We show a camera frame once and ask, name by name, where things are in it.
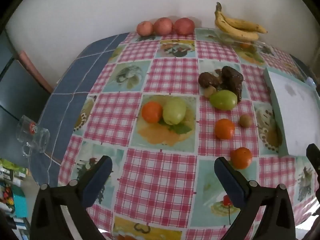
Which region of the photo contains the white tray with teal rim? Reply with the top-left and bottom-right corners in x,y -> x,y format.
264,66 -> 320,158

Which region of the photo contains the colourful printed item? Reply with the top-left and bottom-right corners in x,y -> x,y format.
0,180 -> 15,210

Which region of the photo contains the yellow banana bunch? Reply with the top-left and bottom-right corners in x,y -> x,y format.
214,2 -> 268,42

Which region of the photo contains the green oval fruit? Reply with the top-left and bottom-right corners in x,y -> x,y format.
209,90 -> 238,110
162,97 -> 187,125

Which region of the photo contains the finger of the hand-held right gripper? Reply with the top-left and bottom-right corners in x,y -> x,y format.
306,143 -> 320,180

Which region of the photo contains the round dark brown fruit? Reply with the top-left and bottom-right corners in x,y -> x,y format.
198,72 -> 222,88

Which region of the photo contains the clear plastic container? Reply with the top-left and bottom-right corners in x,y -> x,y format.
216,29 -> 265,50

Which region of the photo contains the small beige round fruit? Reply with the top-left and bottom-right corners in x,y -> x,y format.
204,85 -> 217,98
239,114 -> 252,128

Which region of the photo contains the clear glass mug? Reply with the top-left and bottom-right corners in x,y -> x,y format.
15,115 -> 50,158

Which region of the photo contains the teal box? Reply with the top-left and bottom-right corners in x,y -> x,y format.
12,192 -> 29,217

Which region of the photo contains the red apple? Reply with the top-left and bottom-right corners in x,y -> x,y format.
153,17 -> 173,35
174,17 -> 195,36
137,21 -> 153,36

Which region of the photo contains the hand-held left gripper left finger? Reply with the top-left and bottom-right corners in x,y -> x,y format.
30,155 -> 113,240

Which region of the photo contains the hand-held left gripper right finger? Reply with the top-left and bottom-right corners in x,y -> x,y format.
214,156 -> 297,240

